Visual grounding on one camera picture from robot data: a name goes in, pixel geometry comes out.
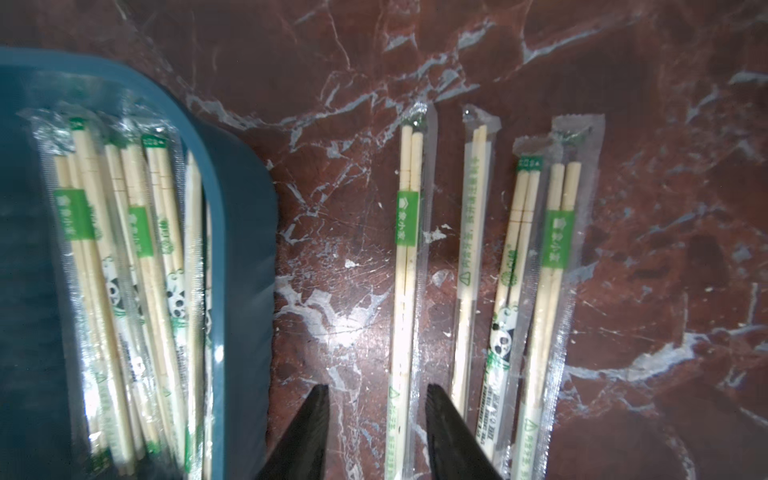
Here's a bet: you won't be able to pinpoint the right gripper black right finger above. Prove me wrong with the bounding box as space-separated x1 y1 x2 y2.
425 383 502 480

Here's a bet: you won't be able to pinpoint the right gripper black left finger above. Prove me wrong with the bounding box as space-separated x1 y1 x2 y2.
256 384 330 480

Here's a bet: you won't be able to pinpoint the chopstick pair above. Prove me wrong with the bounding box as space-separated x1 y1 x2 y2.
384 102 429 479
510 114 606 479
449 105 500 416
476 136 554 461

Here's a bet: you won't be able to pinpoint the teal storage box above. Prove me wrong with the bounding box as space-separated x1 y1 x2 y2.
1 47 278 479

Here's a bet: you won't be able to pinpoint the wrapped chopsticks in box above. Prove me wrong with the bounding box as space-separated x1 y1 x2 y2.
25 105 214 479

